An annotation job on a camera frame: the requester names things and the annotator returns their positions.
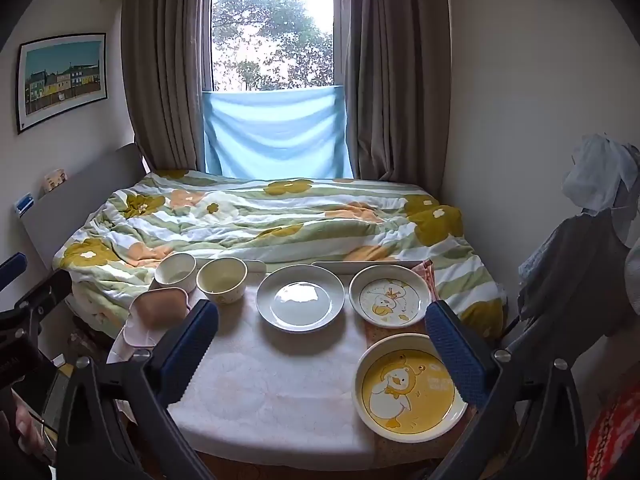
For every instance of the grey hanging garment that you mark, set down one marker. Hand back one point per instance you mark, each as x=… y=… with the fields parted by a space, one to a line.
x=580 y=270

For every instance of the cream round bowl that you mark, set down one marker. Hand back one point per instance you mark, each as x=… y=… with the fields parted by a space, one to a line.
x=222 y=280

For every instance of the small blue box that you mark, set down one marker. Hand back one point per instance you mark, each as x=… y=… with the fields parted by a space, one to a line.
x=24 y=205

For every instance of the white duck plate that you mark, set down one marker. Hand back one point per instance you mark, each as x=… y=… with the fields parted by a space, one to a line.
x=390 y=296

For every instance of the peach square bowl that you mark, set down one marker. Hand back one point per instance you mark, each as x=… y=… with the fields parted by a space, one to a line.
x=160 y=307

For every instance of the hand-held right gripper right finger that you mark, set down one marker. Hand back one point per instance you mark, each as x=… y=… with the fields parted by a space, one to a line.
x=455 y=355

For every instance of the grey headboard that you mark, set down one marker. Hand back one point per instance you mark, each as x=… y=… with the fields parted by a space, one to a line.
x=85 y=205

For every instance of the white hanging garment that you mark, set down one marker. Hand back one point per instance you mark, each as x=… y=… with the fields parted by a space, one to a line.
x=597 y=170

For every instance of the white tablecloth with orange border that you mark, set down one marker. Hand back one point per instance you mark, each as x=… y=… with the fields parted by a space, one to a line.
x=275 y=385

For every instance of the person's left hand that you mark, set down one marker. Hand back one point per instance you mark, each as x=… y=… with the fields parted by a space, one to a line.
x=20 y=425

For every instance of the floral striped blanket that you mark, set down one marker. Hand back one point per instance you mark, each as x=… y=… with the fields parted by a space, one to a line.
x=280 y=220

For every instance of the brown curtain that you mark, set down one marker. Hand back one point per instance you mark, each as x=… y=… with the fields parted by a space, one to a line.
x=395 y=70
x=162 y=60

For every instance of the small printed box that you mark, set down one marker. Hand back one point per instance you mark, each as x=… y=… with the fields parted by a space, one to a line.
x=54 y=181

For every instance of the framed wall poster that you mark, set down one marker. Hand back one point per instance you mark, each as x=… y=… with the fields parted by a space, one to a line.
x=62 y=82

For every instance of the plain white plate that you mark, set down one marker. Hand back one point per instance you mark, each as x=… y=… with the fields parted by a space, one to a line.
x=300 y=299

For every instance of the white round bowl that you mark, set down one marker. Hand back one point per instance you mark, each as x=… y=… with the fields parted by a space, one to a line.
x=175 y=271

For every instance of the light blue cloth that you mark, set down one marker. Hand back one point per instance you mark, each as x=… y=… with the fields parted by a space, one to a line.
x=275 y=132

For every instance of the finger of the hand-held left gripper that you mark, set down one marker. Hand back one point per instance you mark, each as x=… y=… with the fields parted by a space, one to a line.
x=47 y=287
x=12 y=266

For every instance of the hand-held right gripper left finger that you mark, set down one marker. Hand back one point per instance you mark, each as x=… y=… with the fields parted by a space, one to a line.
x=192 y=345

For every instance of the window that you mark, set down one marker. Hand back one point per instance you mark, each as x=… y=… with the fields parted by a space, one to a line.
x=270 y=35

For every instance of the red patterned bag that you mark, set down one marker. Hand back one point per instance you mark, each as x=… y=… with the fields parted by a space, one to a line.
x=617 y=430

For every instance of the yellow duck plate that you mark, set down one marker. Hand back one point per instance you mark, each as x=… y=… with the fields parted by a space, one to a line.
x=400 y=390

